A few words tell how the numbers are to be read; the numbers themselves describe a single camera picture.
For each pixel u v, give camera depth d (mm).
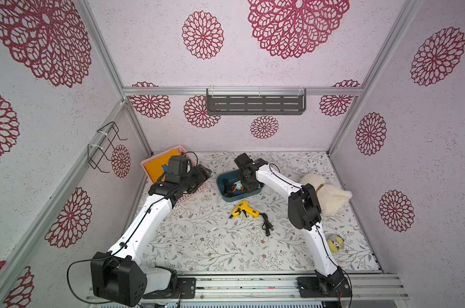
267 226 893
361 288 752
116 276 389
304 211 613
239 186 963
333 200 875
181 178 590
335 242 809
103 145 772
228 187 973
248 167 743
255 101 947
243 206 947
